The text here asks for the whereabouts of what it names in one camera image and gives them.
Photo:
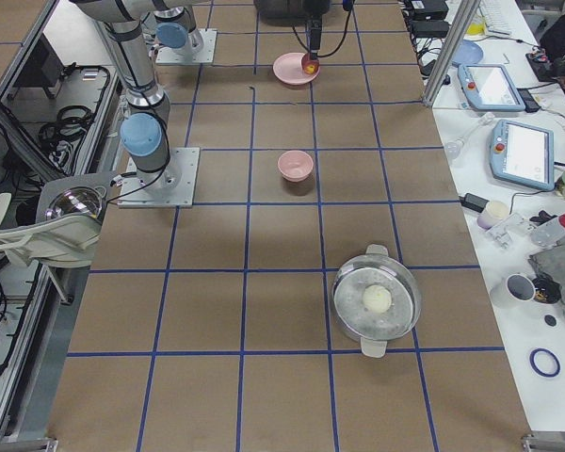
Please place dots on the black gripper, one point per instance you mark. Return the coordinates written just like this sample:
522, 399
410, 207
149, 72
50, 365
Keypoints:
314, 35

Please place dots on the red yellow apple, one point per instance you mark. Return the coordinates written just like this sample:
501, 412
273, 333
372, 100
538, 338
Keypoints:
309, 63

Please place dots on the pink bowl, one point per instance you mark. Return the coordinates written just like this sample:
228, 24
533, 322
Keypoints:
295, 166

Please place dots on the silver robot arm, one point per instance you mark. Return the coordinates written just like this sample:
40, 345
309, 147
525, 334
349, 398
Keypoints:
184, 17
143, 134

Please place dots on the pink plate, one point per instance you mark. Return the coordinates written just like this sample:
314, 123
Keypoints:
288, 70

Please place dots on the light blue plate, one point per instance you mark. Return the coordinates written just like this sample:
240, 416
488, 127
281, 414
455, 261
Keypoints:
468, 53

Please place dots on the black rice cooker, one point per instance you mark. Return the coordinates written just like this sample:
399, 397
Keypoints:
292, 9

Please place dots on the far teach pendant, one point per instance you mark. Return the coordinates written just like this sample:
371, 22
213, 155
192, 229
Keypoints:
488, 87

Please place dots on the teach pendant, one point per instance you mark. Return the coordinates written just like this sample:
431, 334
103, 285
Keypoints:
488, 87
522, 154

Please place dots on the black power adapter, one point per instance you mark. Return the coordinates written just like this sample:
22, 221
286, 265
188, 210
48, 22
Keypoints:
473, 202

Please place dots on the near teach pendant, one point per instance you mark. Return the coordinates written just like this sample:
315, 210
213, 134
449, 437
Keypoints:
522, 154

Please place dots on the white purple cup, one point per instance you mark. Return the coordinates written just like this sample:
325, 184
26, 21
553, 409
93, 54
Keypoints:
493, 213

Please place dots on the white steamed bun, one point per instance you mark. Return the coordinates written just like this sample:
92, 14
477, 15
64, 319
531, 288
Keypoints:
377, 299

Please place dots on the steel steamer pot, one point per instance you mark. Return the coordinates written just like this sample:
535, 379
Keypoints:
374, 331

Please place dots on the glass pot lid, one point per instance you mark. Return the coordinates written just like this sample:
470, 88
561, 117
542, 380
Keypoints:
85, 200

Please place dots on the red cap baby bottle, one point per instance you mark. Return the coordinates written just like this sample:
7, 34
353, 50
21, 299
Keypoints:
549, 232

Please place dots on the white mug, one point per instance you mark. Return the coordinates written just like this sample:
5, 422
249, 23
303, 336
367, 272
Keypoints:
513, 291

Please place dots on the aluminium frame post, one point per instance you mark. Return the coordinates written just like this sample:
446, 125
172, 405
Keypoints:
465, 12

